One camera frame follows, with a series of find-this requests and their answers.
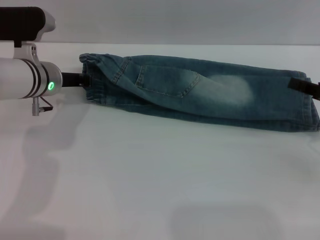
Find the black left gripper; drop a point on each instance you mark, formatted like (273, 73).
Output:
(71, 80)

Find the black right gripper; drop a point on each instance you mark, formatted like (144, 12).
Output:
(315, 90)

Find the blue denim shorts basketball print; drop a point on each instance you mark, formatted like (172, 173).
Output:
(200, 100)

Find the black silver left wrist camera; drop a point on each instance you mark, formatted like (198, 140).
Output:
(22, 23)

